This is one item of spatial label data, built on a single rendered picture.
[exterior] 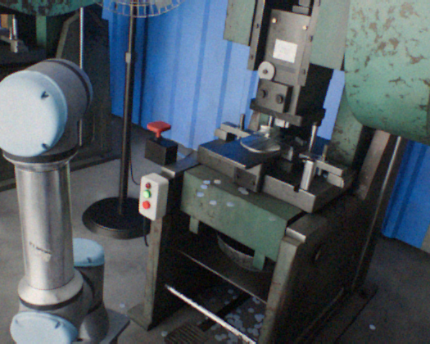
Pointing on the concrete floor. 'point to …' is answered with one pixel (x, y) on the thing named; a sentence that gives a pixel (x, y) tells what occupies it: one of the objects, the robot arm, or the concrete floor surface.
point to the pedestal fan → (106, 213)
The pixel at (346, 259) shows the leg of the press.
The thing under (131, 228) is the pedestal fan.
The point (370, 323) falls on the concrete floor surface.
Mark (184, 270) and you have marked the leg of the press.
